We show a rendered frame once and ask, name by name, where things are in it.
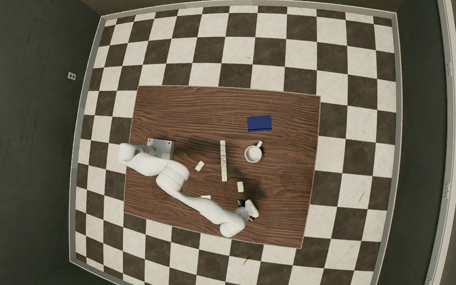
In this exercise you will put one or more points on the blue notebook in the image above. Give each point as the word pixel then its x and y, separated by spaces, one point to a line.
pixel 259 123

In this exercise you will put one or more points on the white mug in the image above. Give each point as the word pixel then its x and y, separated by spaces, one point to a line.
pixel 252 154

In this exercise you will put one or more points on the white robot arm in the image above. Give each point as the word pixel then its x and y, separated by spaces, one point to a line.
pixel 147 161

